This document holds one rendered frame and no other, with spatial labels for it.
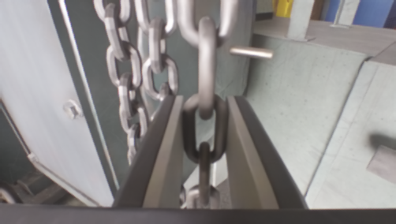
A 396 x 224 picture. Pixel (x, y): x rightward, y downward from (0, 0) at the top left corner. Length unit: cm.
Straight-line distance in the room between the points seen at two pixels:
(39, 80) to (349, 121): 50
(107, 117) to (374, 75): 43
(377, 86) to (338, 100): 10
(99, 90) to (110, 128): 4
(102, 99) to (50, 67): 4
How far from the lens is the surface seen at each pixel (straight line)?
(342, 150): 54
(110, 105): 19
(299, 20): 55
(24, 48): 22
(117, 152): 21
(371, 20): 311
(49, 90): 22
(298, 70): 56
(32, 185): 50
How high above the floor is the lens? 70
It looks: 31 degrees down
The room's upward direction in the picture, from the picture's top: straight up
